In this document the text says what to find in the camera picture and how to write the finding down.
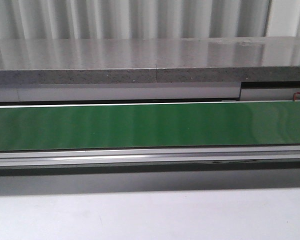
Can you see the green conveyor belt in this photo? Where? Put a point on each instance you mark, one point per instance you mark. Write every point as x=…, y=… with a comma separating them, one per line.
x=97, y=126

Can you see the grey stone shelf slab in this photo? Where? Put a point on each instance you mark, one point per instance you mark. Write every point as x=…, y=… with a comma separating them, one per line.
x=142, y=61

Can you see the aluminium conveyor frame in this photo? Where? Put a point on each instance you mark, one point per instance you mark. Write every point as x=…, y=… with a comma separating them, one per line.
x=148, y=160

